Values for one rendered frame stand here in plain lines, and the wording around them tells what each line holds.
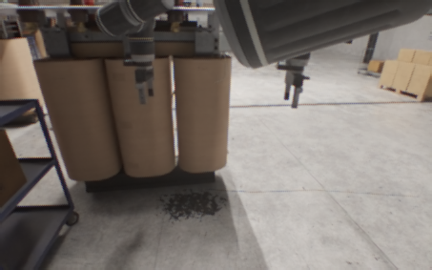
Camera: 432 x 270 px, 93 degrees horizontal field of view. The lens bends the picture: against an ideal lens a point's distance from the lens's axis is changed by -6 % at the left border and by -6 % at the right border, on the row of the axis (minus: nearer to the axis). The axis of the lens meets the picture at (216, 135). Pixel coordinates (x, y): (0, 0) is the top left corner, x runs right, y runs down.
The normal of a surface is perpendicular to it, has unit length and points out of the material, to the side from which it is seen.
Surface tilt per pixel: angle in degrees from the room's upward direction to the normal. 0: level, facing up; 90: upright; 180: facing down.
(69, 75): 90
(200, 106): 90
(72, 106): 90
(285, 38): 131
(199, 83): 90
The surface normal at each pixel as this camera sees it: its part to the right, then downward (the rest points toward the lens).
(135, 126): 0.21, 0.43
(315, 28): 0.03, 0.89
